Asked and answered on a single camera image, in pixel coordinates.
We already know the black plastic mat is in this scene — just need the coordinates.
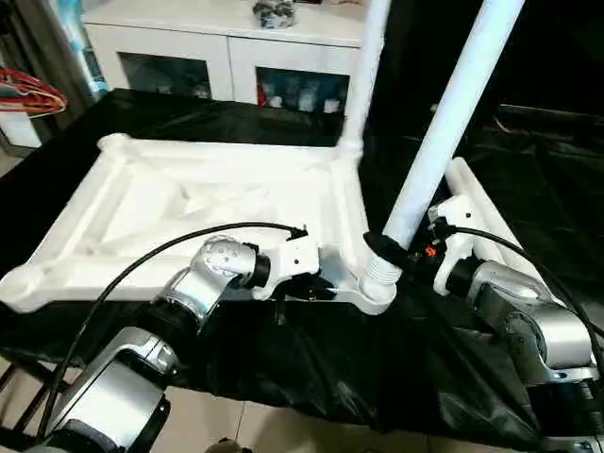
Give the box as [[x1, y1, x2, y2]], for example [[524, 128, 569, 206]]
[[0, 90, 604, 449]]

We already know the white plastic table leg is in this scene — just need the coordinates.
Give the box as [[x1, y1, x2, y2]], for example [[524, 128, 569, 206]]
[[338, 0, 393, 158], [442, 156, 484, 205], [453, 156, 560, 290], [361, 0, 526, 286]]

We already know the red wire hanger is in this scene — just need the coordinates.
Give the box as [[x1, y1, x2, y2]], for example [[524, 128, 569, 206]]
[[0, 70, 69, 120]]

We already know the black metal stand frame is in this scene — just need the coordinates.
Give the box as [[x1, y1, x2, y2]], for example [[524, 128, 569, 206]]
[[0, 351, 59, 452]]

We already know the white cabinet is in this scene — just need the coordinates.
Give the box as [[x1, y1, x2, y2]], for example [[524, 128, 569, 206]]
[[80, 0, 380, 116]]

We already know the white plastic table top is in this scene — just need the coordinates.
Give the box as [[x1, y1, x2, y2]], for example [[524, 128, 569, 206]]
[[0, 132, 399, 317]]

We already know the grey crumpled bundle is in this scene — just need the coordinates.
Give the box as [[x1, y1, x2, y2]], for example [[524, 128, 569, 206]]
[[252, 0, 297, 29]]

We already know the black metal bar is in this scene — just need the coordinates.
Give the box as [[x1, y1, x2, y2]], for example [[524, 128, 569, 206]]
[[495, 100, 604, 126]]

